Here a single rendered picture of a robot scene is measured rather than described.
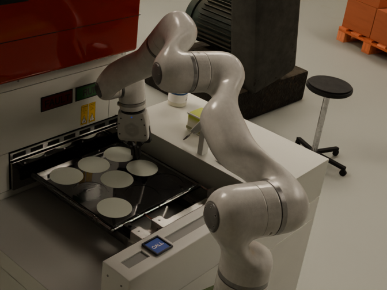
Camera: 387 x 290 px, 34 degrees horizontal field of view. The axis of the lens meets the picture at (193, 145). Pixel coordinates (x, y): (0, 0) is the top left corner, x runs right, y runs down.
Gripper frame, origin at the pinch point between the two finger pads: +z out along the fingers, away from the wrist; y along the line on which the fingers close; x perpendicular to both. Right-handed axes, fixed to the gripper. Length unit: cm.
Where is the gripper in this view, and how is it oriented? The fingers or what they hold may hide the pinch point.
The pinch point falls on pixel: (136, 152)
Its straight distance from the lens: 204.8
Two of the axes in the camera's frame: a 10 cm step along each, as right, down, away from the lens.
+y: 9.8, 0.7, -1.8
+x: 1.9, -4.5, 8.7
